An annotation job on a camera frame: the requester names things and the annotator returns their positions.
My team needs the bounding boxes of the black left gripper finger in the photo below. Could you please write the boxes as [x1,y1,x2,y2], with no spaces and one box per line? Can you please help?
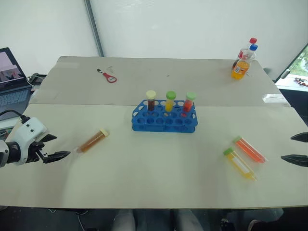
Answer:
[38,134,58,143]
[43,150,71,165]

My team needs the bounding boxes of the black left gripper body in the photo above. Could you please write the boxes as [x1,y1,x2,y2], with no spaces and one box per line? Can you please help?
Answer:
[24,141,48,165]

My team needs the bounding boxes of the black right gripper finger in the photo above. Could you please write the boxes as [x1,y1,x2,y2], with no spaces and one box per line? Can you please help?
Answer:
[290,132,308,141]
[281,154,308,167]

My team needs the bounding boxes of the brown tube with cream cap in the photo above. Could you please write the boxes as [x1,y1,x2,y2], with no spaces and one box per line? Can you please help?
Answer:
[76,128,111,154]
[146,90,157,112]

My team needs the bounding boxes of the orange tube with green cap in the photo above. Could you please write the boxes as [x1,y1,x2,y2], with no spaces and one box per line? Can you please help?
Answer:
[232,135,269,165]

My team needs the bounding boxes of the yellow tube with green cap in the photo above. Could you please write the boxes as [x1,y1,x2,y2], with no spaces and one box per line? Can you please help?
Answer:
[165,90,177,113]
[223,147,258,182]

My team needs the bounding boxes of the blue test tube rack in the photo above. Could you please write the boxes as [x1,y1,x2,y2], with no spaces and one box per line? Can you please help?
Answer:
[131,99,199,133]

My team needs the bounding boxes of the red tube with green cap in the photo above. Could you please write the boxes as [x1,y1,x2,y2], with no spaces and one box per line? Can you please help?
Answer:
[182,92,197,114]

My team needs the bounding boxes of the red item on window sill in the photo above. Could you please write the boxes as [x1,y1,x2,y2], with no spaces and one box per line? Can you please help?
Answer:
[293,77,308,87]

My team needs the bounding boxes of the grey open laptop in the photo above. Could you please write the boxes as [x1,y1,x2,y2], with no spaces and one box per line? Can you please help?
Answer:
[0,47,33,121]

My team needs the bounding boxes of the dark shoe under table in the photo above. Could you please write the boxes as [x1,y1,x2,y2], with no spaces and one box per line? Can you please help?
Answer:
[247,218,268,231]

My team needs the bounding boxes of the red bottle opener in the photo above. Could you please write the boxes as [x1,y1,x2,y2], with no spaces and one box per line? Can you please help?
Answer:
[96,68,118,83]

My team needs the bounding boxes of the orange soda bottle blue cap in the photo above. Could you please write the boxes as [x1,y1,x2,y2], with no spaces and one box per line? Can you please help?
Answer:
[231,44,259,80]

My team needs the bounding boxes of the cola bottle with red cap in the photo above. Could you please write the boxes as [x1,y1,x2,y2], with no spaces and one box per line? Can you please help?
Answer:
[231,37,258,68]

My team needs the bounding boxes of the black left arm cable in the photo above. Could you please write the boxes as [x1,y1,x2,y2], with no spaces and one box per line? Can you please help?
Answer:
[0,109,30,122]

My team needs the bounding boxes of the white cable beside laptop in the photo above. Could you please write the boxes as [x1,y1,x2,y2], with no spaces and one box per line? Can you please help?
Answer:
[26,73,47,86]

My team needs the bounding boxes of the dark window frame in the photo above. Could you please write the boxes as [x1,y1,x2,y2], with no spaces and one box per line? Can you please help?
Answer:
[274,42,308,83]

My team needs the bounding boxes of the grey metal wall post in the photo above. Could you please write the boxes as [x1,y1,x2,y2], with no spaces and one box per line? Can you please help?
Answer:
[84,0,105,57]

